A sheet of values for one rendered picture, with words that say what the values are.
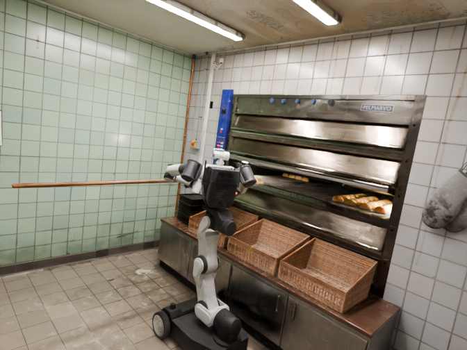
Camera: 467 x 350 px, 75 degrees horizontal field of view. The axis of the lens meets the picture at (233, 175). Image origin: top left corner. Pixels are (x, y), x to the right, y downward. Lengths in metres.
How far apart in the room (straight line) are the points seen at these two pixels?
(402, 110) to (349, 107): 0.41
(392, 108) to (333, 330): 1.64
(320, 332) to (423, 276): 0.82
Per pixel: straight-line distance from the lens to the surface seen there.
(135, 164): 3.87
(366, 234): 2.65
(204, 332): 2.55
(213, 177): 2.11
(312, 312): 2.38
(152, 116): 3.91
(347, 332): 2.30
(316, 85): 2.91
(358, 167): 2.63
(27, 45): 3.50
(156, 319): 2.76
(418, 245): 2.55
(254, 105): 3.34
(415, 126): 2.53
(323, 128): 2.80
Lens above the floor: 1.65
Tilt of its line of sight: 8 degrees down
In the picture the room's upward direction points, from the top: 8 degrees clockwise
